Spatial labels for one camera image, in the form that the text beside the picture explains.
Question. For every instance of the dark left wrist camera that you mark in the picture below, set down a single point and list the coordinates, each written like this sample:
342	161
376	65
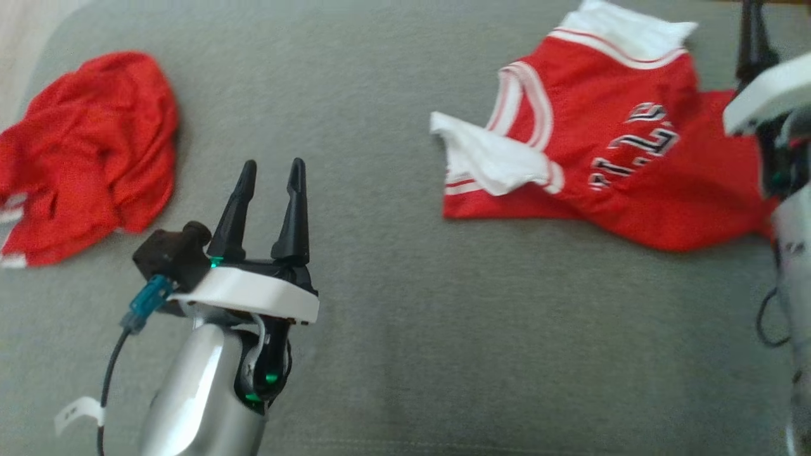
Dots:
171	253

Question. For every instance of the crumpled plain red garment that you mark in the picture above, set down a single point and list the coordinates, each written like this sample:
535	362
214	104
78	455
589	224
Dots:
89	152

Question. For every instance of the red jersey with black lettering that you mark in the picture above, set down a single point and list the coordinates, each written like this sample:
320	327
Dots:
608	158

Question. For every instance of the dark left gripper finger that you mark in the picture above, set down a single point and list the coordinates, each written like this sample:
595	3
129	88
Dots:
233	221
294	221

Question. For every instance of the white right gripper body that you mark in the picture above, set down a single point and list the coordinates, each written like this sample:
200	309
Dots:
770	92

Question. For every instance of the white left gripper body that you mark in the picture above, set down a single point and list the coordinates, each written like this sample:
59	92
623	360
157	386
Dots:
253	291

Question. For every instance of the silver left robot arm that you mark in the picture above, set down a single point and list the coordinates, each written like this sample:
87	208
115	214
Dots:
190	386

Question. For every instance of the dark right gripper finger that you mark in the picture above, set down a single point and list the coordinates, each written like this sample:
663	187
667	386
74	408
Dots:
755	50

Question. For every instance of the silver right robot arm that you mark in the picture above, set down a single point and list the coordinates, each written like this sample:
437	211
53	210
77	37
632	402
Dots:
795	247

